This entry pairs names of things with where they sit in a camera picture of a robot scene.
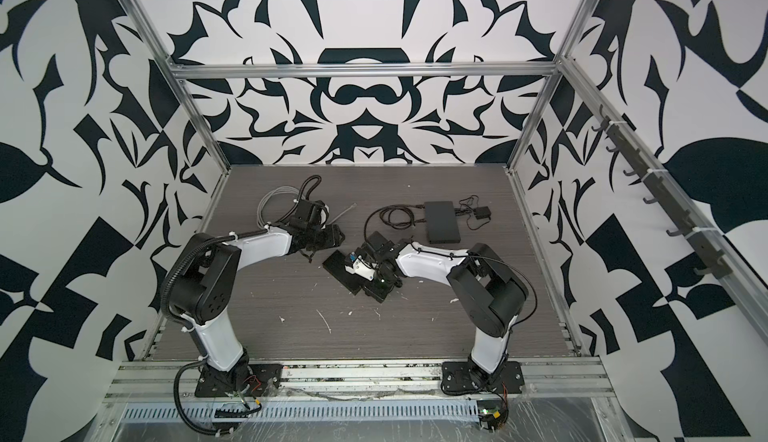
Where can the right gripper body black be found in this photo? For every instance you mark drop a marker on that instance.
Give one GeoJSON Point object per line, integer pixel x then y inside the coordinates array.
{"type": "Point", "coordinates": [381, 283]}

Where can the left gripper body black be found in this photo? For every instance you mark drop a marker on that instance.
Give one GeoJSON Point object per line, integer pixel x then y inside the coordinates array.
{"type": "Point", "coordinates": [324, 238]}

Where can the black network switch box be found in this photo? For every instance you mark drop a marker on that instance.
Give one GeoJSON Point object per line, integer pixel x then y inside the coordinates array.
{"type": "Point", "coordinates": [441, 222]}

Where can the black wall power adapter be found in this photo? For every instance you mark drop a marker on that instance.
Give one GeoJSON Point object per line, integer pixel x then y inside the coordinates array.
{"type": "Point", "coordinates": [477, 215]}

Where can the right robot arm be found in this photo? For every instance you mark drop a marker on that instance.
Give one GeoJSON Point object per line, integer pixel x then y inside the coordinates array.
{"type": "Point", "coordinates": [491, 292]}

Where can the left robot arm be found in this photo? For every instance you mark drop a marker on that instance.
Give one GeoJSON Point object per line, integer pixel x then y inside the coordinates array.
{"type": "Point", "coordinates": [197, 290]}

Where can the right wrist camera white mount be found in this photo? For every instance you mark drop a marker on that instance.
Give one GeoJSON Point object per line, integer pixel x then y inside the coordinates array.
{"type": "Point", "coordinates": [357, 265]}

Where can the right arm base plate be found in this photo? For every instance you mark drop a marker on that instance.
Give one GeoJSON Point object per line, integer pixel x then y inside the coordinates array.
{"type": "Point", "coordinates": [465, 378]}

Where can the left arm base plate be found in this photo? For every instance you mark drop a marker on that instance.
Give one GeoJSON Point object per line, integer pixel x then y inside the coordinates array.
{"type": "Point", "coordinates": [248, 380]}

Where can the white slotted cable duct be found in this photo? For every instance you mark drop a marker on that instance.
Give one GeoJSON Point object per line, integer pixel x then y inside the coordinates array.
{"type": "Point", "coordinates": [314, 411]}

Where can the aluminium frame crossbar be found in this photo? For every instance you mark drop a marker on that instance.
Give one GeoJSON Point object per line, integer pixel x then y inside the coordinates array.
{"type": "Point", "coordinates": [187, 72]}

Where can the front aluminium rail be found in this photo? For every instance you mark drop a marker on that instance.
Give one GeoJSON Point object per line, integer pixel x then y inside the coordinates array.
{"type": "Point", "coordinates": [358, 379]}

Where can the wall hook rack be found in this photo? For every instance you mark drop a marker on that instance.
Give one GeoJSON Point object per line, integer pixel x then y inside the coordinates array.
{"type": "Point", "coordinates": [667, 193]}

